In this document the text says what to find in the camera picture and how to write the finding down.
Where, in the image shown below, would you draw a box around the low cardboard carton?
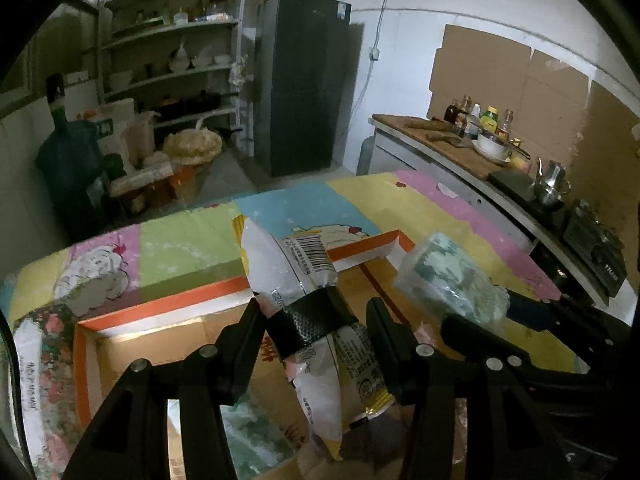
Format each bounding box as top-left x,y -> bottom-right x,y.
110,167 -> 175,211

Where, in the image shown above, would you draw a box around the black water pump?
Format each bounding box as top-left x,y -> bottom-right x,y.
46,74 -> 68,123

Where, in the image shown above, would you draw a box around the steel kettle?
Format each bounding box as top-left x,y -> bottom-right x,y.
532,157 -> 572,206

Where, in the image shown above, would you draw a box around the white metal shelf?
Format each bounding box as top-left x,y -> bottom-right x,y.
97,0 -> 248,161

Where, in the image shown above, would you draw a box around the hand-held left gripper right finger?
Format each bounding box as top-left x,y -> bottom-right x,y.
365,297 -> 573,480

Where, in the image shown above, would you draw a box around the grey kitchen counter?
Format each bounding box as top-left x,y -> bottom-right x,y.
369,115 -> 626,311

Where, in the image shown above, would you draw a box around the white plastic bucket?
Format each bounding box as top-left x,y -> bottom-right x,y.
125,110 -> 156,159

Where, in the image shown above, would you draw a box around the black gas stove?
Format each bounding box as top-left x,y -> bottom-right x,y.
562,199 -> 628,301

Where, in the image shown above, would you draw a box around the green patterned packet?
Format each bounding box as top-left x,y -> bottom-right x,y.
220,400 -> 296,480

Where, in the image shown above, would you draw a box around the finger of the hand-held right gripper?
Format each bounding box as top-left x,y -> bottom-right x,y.
440,312 -> 591,386
502,290 -> 633,356

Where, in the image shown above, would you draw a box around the dark grey refrigerator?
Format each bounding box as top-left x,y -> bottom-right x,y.
254,0 -> 353,178

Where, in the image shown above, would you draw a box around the clear white-capped bottle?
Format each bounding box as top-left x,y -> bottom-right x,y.
465,104 -> 483,140

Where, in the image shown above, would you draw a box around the basket of yellow food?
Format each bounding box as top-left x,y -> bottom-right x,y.
162,129 -> 223,166

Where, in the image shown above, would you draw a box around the wooden cutting board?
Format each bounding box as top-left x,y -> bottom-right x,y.
372,114 -> 506,181

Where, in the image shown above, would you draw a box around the white bowl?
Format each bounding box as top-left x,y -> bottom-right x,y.
471,131 -> 512,163

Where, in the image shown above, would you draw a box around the black induction cooker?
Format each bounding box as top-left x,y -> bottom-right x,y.
487,169 -> 568,218

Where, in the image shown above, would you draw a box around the cardboard sheet on wall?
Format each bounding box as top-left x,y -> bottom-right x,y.
427,24 -> 640,201

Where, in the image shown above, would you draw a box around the blue water jug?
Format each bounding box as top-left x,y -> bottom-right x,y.
35,120 -> 113,241

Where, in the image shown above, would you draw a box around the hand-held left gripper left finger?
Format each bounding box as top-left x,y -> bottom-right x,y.
62,297 -> 267,480

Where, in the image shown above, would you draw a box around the white yellow snack bag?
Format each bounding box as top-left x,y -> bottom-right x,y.
232,215 -> 396,461

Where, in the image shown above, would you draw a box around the white green tissue pack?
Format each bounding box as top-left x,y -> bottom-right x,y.
392,232 -> 511,333

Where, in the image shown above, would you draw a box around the black frying pan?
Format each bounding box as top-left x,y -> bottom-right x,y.
155,91 -> 236,114

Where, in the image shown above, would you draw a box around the kitchen cleaver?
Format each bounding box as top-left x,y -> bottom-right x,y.
426,131 -> 473,150

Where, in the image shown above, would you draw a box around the floral packet with white label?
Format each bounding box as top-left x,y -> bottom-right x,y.
12,305 -> 86,480

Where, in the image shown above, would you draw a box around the white ceramic bowls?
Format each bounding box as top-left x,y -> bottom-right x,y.
169,45 -> 234,72

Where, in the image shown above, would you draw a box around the white sack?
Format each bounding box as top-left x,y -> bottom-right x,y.
97,100 -> 137,161

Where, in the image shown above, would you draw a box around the orange-edged cardboard box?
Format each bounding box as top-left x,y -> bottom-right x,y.
74,230 -> 591,480

